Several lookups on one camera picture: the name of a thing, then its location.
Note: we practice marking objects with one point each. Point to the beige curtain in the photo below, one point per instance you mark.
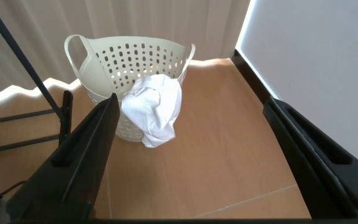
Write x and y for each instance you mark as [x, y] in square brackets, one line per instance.
[135, 18]

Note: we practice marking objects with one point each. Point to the white laundry basket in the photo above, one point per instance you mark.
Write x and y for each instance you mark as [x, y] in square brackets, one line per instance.
[135, 56]

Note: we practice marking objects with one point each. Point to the white garment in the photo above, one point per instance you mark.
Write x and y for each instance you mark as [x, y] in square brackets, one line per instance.
[154, 109]

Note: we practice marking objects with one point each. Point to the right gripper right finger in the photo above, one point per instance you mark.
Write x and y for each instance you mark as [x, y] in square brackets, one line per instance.
[331, 186]

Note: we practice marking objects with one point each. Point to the black clothes rack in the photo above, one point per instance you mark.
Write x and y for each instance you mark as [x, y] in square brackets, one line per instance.
[26, 65]

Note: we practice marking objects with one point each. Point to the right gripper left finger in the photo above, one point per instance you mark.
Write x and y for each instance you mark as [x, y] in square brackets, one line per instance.
[73, 174]

